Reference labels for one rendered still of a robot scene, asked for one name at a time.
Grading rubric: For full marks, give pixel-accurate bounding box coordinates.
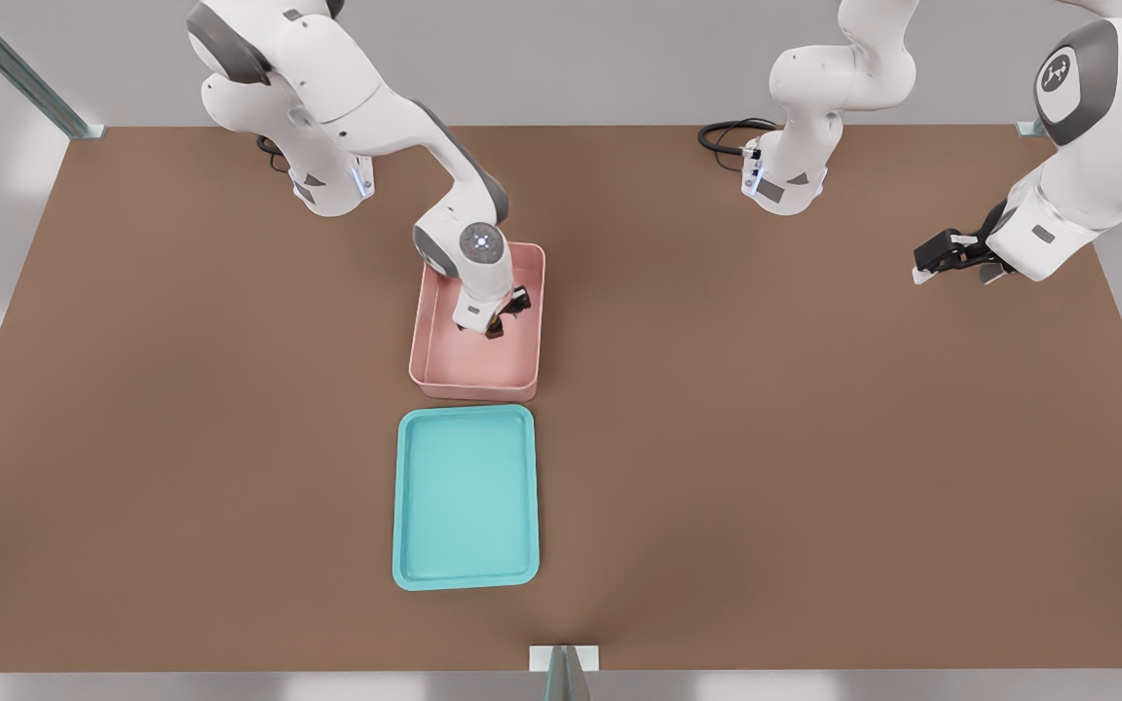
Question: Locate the pink rectangular box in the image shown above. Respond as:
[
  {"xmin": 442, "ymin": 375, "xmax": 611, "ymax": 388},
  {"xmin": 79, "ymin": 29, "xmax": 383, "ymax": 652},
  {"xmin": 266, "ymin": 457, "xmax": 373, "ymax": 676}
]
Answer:
[{"xmin": 409, "ymin": 242, "xmax": 547, "ymax": 403}]

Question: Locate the pale blue-green tray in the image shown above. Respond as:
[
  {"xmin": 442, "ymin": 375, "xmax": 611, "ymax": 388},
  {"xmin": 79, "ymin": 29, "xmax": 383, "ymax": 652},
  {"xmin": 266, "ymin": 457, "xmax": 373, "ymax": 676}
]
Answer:
[{"xmin": 392, "ymin": 404, "xmax": 542, "ymax": 592}]

